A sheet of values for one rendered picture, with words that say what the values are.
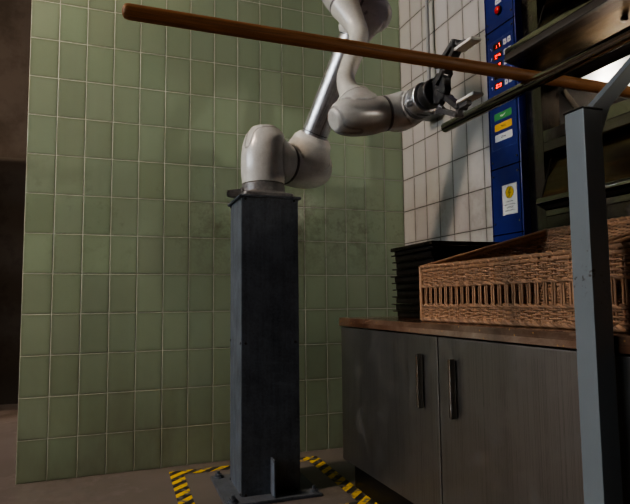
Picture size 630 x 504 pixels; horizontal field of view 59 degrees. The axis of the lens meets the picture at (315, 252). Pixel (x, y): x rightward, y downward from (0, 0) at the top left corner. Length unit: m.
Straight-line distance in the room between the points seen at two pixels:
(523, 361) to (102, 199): 1.68
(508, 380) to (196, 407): 1.43
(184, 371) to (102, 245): 0.59
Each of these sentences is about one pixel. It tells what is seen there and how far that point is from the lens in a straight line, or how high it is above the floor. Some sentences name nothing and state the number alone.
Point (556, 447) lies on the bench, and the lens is 1.17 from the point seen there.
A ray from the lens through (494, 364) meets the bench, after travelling 1.27.
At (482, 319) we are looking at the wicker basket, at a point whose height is 0.59.
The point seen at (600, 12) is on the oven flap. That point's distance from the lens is 1.76.
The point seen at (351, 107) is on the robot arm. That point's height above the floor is 1.16.
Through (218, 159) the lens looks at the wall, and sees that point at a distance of 2.41.
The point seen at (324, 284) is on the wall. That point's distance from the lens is 2.47.
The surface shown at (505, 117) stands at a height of 1.27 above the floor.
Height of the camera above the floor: 0.64
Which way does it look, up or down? 5 degrees up
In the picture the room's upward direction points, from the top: 1 degrees counter-clockwise
